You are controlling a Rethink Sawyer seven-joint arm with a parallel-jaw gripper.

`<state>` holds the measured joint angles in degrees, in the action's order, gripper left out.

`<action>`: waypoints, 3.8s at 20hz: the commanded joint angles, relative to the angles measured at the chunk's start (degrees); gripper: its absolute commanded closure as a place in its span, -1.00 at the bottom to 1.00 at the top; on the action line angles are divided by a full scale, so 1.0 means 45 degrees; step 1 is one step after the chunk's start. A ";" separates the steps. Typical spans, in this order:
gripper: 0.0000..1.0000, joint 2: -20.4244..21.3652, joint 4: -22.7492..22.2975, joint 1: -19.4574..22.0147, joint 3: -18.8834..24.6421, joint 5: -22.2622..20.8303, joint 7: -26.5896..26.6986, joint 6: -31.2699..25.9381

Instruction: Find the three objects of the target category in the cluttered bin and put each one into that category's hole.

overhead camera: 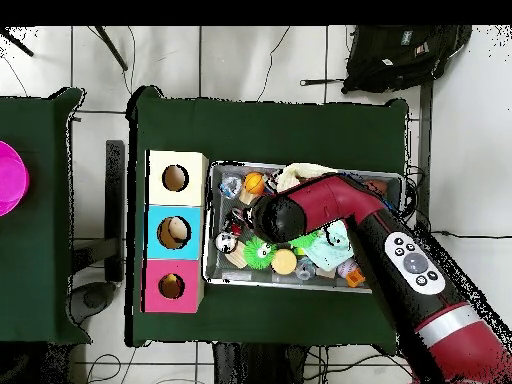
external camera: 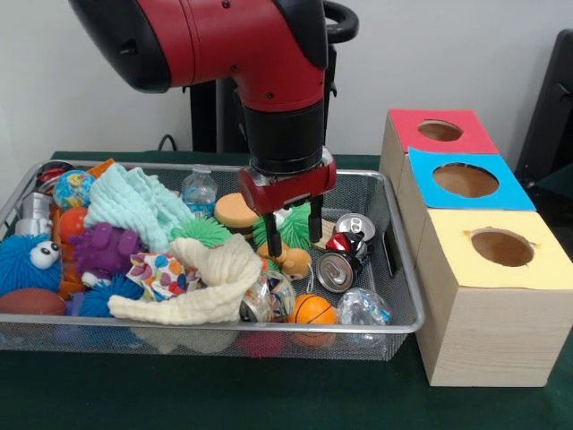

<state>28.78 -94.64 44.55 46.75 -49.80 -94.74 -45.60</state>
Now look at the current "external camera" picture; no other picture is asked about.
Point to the small brown animal plush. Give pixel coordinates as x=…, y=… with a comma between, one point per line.
x=293, y=264

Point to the purple spiky monster toy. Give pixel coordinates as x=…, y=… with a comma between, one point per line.
x=107, y=246

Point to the orange toy basketball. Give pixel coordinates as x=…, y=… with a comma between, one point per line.
x=312, y=309

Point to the brown toy football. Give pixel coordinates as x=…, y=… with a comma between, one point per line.
x=29, y=302

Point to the cream waffle cloth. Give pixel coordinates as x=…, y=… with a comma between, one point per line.
x=215, y=277

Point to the green spiky ball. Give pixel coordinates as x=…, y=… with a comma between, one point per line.
x=201, y=230

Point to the dark green tablecloth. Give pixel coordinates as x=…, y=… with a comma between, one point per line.
x=557, y=179
x=224, y=394

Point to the green spiky monster toy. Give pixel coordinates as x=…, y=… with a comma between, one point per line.
x=293, y=228

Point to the wooden box with three holes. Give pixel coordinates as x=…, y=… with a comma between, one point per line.
x=492, y=340

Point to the silver mesh bin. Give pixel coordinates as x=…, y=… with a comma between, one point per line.
x=358, y=345

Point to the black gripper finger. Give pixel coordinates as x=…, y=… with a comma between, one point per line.
x=315, y=221
x=273, y=237

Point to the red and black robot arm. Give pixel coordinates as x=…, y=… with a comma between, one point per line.
x=224, y=45

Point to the black panel on stand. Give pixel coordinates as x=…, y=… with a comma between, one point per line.
x=550, y=112

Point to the round orange sponge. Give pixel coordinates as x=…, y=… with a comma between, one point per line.
x=233, y=210

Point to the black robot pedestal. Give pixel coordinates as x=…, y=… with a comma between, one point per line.
x=210, y=121

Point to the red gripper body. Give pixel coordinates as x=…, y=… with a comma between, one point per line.
x=286, y=190

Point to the blue spiky ball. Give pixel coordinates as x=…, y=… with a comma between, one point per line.
x=18, y=269

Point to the mint waffle cloth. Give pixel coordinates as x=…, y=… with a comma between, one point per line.
x=130, y=201

